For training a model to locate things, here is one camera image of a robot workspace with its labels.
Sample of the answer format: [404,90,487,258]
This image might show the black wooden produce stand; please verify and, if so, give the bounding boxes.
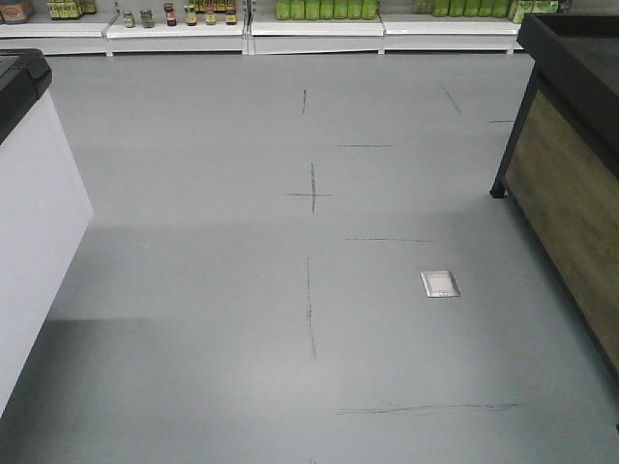
[490,14,618,372]

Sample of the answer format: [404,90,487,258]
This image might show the white store shelving unit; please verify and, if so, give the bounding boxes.
[1,1,519,57]

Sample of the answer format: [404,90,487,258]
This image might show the green-lid glass jar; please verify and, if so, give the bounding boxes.
[122,11,135,28]

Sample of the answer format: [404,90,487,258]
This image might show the yellow-label sauce jar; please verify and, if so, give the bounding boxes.
[184,3,197,27]

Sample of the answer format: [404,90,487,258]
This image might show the red-lid sauce jar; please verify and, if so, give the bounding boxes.
[163,2,177,27]

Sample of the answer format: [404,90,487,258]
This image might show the row of green bottles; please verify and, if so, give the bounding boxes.
[274,0,379,20]

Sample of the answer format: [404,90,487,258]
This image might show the metal floor socket plate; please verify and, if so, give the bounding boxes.
[420,270,461,298]

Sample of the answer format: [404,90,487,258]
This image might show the dark-lid glass jar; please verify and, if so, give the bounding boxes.
[139,9,155,29]

